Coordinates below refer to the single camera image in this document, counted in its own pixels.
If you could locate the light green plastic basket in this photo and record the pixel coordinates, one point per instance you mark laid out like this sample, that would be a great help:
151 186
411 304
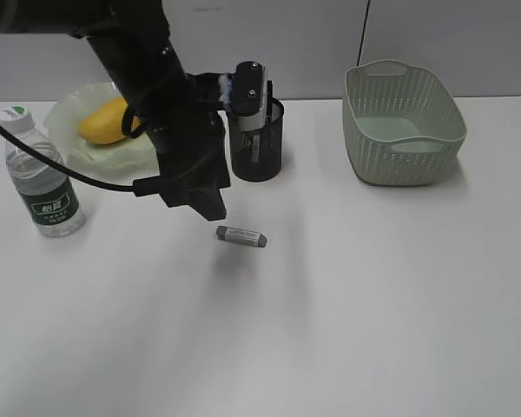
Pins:
401 125

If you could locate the translucent green wavy plate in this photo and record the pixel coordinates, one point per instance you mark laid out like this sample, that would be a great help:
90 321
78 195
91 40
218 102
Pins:
124 160

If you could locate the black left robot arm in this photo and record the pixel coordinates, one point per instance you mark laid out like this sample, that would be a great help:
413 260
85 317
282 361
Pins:
128 37

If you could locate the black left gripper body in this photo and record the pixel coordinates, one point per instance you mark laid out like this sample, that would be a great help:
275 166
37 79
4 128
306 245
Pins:
180 114

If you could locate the yellow mango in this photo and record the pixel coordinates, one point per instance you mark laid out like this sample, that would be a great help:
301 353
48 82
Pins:
104 126

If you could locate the grey white eraser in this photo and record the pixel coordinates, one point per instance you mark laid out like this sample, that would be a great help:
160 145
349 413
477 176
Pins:
241 236
255 148

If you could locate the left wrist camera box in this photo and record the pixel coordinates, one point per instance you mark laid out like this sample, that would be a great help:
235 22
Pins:
244 95

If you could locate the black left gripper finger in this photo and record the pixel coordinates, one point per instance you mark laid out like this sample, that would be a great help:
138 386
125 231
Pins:
208 203

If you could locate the black marker pen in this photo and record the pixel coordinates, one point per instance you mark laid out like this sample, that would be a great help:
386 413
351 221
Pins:
269 109

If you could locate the black mesh pen holder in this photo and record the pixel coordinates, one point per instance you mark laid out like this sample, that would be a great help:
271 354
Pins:
270 162

